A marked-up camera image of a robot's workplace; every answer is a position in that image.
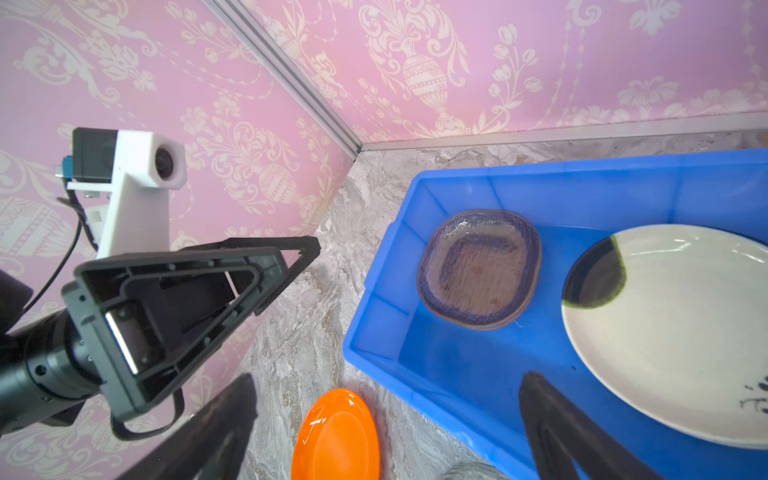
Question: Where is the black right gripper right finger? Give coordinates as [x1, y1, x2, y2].
[518, 372, 660, 479]

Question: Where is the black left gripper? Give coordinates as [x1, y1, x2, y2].
[1, 236, 321, 441]

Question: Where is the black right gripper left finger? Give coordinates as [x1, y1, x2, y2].
[121, 374, 257, 480]

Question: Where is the grey glass plate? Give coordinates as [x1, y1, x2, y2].
[437, 461, 508, 480]

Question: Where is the orange round plate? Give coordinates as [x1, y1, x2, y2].
[291, 388, 381, 479]

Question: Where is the cream plate black brushstroke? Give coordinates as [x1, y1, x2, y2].
[561, 224, 767, 450]

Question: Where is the pink glass plate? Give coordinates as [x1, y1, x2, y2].
[416, 209, 543, 331]

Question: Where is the blue plastic bin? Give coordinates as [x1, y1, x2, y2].
[343, 149, 767, 479]

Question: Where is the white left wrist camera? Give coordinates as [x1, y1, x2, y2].
[60, 127, 187, 259]

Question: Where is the left aluminium corner post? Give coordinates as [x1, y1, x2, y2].
[200, 0, 364, 158]

